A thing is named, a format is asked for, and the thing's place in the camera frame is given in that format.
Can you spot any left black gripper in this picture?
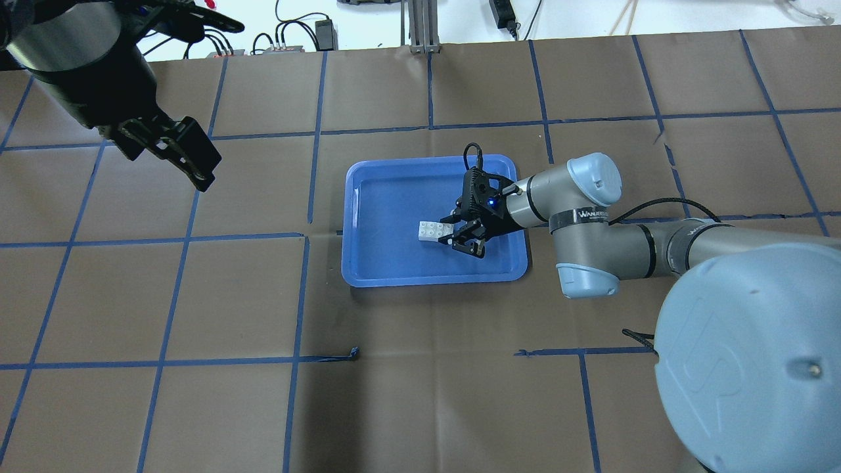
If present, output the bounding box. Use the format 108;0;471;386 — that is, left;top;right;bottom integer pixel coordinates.
30;1;244;192

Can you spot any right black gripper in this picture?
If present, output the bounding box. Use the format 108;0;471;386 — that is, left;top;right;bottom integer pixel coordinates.
439;168;523;259

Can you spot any white block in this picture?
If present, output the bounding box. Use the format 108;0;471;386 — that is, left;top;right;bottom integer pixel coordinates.
418;221;443;242
433;222;454;244

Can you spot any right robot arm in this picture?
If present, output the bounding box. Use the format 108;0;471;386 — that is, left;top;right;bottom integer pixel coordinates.
438;152;840;472

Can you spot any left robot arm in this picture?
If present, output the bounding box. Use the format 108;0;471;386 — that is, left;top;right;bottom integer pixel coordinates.
2;1;244;192

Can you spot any blue plastic tray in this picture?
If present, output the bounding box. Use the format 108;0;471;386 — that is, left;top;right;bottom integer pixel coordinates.
340;156;529;288

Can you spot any black power adapter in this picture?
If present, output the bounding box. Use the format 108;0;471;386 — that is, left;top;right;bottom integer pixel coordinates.
313;19;338;51

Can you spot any aluminium frame post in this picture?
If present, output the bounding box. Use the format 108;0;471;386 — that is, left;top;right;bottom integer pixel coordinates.
399;1;441;55

